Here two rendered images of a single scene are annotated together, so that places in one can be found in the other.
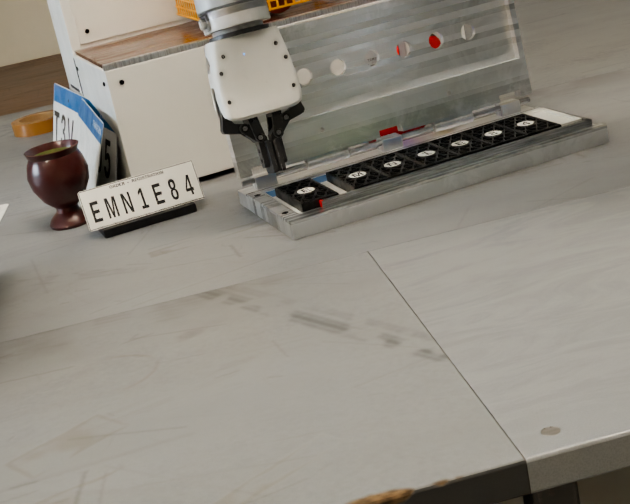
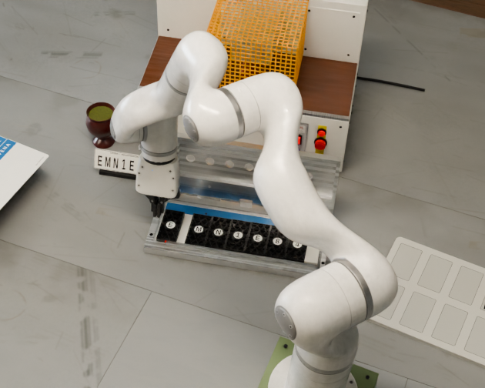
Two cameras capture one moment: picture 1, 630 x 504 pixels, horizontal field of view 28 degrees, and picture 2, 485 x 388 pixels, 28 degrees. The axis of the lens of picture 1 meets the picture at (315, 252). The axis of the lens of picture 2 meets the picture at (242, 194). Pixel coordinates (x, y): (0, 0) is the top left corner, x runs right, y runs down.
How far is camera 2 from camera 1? 163 cm
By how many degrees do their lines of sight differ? 35
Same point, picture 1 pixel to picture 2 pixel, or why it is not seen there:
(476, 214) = (211, 299)
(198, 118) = (180, 125)
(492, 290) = (147, 368)
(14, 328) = (11, 231)
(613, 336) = not seen: outside the picture
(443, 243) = (176, 312)
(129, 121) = not seen: hidden behind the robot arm
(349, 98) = (230, 178)
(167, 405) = (1, 345)
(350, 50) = (239, 160)
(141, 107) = not seen: hidden behind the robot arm
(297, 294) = (101, 302)
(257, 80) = (155, 182)
